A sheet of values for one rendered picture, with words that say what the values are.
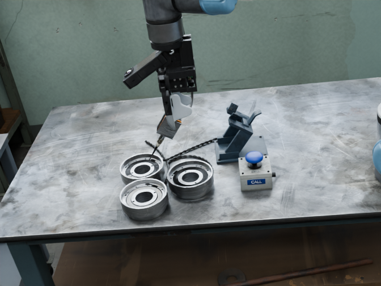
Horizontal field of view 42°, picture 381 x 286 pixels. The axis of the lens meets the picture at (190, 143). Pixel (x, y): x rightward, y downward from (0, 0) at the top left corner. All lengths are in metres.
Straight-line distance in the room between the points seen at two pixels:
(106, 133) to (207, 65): 1.42
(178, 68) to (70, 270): 0.63
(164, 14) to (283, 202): 0.47
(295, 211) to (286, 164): 0.17
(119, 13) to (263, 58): 0.80
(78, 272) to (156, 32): 0.68
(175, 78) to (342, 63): 1.87
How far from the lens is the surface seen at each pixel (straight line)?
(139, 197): 1.13
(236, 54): 2.74
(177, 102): 1.10
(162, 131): 1.16
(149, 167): 1.21
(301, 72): 2.83
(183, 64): 1.07
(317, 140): 1.30
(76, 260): 1.42
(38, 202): 1.24
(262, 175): 1.11
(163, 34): 1.03
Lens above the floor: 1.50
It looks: 32 degrees down
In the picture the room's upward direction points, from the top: 8 degrees counter-clockwise
